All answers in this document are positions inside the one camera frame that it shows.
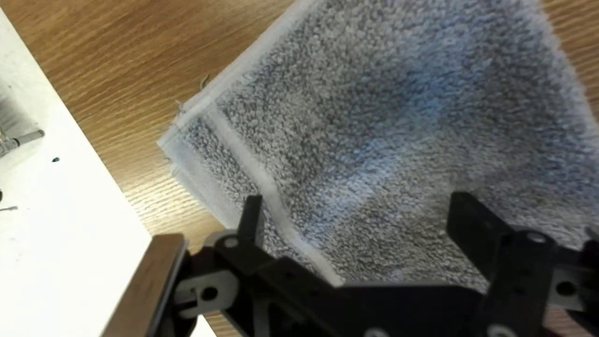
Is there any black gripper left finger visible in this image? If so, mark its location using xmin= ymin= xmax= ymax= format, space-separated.
xmin=238 ymin=194 xmax=265 ymax=245

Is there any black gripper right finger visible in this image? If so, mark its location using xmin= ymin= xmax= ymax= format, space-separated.
xmin=448 ymin=191 xmax=515 ymax=280

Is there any grey towel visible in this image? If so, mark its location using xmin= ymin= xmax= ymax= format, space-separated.
xmin=160 ymin=0 xmax=599 ymax=286

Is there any wooden table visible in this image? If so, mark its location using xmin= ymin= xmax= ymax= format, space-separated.
xmin=0 ymin=0 xmax=599 ymax=337

